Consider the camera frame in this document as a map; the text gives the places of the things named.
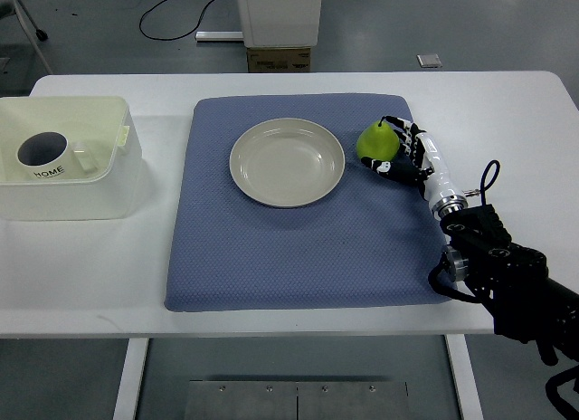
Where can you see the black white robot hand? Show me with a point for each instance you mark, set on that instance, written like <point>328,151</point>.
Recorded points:
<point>425,168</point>

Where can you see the green pear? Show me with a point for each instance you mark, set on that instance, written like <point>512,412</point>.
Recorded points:
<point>378,141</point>

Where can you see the small grey floor plate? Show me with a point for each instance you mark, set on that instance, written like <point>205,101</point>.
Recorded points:
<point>429,61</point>

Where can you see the beige plate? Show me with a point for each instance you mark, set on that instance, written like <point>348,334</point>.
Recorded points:
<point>287,162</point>

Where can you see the blue mat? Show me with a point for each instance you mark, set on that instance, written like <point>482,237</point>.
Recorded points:
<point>371,242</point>

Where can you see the cardboard box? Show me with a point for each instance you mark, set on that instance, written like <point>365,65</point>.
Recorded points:
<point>278,60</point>

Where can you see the white machine base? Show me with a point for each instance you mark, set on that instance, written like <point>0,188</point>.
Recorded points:
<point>272,24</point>

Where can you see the white table right leg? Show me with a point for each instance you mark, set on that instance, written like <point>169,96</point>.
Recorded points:
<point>463,377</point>

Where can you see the white table leg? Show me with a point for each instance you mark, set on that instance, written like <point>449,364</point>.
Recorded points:
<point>463,377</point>
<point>126,405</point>

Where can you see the white plastic bin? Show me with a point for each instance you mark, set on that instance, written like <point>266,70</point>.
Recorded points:
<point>103,124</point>

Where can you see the white HOME mug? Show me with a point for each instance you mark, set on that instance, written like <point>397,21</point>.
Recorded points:
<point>51,156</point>

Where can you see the white table left leg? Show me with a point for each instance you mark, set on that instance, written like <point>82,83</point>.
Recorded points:
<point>126,405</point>

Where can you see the chair leg with caster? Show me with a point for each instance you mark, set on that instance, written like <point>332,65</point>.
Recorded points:
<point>32,31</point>

